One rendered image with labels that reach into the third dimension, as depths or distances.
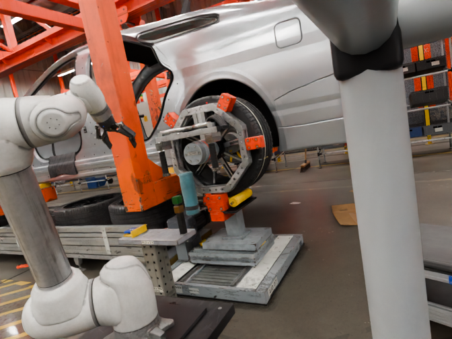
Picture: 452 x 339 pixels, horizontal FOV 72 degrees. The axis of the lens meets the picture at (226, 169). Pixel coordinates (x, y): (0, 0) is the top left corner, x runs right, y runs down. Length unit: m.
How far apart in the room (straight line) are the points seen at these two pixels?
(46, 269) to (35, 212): 0.18
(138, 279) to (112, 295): 0.09
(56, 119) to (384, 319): 0.78
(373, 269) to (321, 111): 1.90
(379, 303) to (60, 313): 1.04
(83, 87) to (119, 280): 0.76
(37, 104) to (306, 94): 1.57
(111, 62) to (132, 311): 1.54
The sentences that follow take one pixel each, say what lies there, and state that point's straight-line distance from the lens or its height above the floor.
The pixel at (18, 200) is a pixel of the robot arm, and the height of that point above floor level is 0.87.
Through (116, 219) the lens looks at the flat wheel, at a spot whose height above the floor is 0.41.
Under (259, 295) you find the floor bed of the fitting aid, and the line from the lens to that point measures 1.80.
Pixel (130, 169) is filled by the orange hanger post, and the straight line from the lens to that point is 2.14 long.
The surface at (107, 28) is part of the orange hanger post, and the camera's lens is 2.28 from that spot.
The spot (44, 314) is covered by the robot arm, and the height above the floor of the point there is 0.51.
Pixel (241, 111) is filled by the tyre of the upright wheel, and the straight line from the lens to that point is 1.88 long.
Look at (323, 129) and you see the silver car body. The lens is 2.06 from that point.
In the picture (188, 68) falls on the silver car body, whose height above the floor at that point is 1.44.
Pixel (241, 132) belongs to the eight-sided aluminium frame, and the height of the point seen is 0.92.
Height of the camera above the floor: 0.95
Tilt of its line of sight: 7 degrees down
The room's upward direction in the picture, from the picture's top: 10 degrees counter-clockwise
